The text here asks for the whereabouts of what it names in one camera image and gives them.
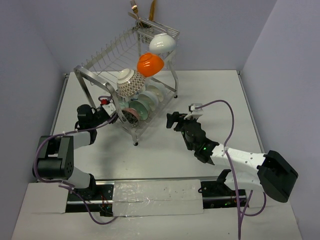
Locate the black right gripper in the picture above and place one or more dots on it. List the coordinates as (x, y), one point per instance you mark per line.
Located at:
(177, 117)

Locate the gold knife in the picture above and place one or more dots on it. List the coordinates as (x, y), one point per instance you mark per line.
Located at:
(152, 10)

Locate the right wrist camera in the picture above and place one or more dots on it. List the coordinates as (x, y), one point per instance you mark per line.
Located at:
(194, 111)

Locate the perforated steel cutlery holder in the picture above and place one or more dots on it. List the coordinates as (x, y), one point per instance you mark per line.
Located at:
(146, 32)

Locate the white orange bottom bowl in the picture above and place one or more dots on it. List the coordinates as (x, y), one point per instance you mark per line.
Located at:
(149, 64)

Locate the stainless steel dish rack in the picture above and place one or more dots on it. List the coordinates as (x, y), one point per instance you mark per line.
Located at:
(98, 76)

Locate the taped white cover sheet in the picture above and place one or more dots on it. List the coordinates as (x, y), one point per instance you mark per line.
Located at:
(157, 198)

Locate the white bowl front stack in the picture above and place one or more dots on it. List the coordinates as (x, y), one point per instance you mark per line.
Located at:
(158, 89)

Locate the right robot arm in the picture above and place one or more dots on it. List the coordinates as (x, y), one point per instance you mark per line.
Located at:
(264, 172)

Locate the gold fork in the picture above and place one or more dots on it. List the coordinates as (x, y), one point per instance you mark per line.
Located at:
(134, 7)

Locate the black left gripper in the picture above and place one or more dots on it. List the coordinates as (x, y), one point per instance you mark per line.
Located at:
(100, 115)

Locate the black mounting rail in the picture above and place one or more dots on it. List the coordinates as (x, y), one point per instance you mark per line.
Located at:
(214, 192)

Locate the brown lattice pattern bowl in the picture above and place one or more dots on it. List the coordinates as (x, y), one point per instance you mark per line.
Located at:
(130, 82)

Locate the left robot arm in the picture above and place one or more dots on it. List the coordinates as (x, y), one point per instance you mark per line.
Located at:
(55, 156)

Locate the white bowl brown pattern stack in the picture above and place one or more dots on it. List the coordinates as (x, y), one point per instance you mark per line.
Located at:
(162, 43)

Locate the white bowl orange stack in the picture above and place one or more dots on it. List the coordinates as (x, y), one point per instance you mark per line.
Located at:
(150, 98)

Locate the mint bowl gold rim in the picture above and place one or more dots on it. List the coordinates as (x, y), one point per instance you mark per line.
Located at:
(141, 109)

